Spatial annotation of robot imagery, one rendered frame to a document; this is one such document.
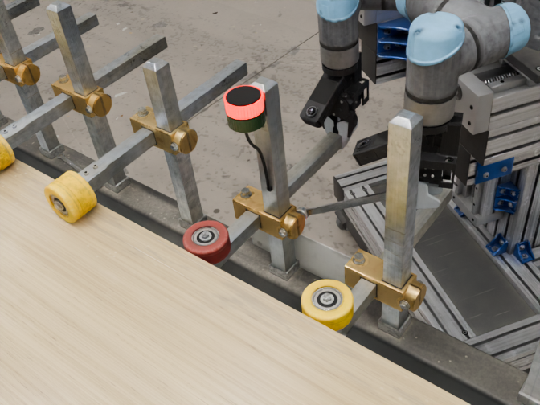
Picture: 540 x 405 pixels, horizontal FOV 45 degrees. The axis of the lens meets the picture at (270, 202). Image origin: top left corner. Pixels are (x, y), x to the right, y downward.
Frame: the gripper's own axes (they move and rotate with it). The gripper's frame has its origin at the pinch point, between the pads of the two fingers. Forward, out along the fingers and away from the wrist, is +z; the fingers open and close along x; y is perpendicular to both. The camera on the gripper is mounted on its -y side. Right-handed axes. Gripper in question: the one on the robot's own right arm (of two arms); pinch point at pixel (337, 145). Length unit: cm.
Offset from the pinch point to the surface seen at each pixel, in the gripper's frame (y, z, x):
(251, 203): -27.8, -5.5, 1.1
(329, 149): -5.2, -3.3, -1.5
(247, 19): 156, 87, 165
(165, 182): 29, 83, 106
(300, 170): -14.2, -4.1, -0.7
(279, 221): -28.7, -5.5, -6.2
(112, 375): -69, -10, -7
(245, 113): -32.5, -32.0, -6.0
